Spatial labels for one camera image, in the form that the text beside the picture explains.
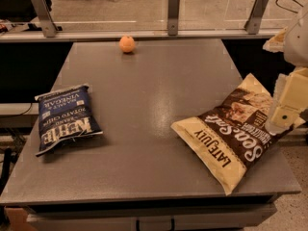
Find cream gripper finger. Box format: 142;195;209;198
265;102;301;134
263;28;287;53

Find brown Late July chip bag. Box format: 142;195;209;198
171;74;304;195

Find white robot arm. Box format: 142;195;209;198
263;4;308;134

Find blue Kettle chip bag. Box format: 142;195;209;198
35;84;103;157

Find orange fruit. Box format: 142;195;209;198
119;36;135;53

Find right metal barrier bracket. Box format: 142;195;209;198
244;0;269;35

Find metal barrier bracket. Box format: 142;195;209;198
167;0;180;36
244;0;269;35
31;0;57;38

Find metal barrier rail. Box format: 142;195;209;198
0;29;280;43

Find middle metal barrier bracket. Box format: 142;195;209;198
167;0;180;36

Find left metal barrier bracket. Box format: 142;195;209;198
31;0;57;38

